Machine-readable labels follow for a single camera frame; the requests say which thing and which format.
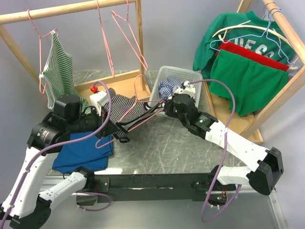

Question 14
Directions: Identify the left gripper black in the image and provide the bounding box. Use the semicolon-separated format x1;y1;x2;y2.
67;104;121;138

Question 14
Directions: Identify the blue white striped tank top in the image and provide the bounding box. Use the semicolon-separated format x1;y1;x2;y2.
157;74;183;100

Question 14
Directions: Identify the green striped tank top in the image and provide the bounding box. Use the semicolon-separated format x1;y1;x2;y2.
39;30;80;110

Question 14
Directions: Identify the blue cloth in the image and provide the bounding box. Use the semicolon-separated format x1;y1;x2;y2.
52;135;113;174

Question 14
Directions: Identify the dark thin striped tank top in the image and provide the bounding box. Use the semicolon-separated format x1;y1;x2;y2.
109;88;162;143

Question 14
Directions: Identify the pink hanger with blue top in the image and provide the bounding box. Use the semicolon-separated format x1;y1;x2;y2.
111;0;149;70

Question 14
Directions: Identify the black white striped tank top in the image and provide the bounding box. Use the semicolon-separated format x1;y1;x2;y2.
173;86;184;94

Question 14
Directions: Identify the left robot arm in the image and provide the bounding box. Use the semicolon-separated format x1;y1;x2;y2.
0;94;117;229

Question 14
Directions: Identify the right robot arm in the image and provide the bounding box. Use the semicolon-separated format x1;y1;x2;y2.
164;94;284;196

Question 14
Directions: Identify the red cloth on hanger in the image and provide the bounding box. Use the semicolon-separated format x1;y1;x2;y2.
219;42;289;72

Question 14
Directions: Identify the cream white hanger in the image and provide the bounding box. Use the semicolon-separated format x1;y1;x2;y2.
212;20;300;70

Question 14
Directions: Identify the white plastic perforated basket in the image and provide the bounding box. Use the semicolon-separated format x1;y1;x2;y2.
149;66;203;119

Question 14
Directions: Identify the left wooden clothes rack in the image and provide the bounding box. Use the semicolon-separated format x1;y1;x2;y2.
0;0;151;102

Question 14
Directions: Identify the wooden clothes rack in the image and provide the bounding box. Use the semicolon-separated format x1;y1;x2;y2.
202;0;305;144
0;0;151;102

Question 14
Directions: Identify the right wooden clothes rack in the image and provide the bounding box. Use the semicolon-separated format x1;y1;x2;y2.
202;0;305;144

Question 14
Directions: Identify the green t-shirt front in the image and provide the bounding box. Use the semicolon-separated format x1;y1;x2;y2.
210;50;288;117

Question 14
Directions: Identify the black base beam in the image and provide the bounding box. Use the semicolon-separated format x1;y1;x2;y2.
95;173;236;203

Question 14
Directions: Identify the green sweatshirt with letters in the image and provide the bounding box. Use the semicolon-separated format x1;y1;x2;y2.
193;11;295;86

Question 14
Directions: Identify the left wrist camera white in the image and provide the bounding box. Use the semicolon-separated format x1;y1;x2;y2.
89;86;109;114

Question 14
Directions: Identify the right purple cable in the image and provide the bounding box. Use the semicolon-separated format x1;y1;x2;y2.
188;79;243;223

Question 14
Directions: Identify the purple cable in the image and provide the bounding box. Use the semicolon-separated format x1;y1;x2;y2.
188;79;243;223
0;81;112;222

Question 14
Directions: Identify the light blue wire hanger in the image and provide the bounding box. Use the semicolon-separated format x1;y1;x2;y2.
212;13;301;70

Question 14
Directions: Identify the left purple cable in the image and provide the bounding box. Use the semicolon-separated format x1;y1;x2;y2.
0;81;112;222

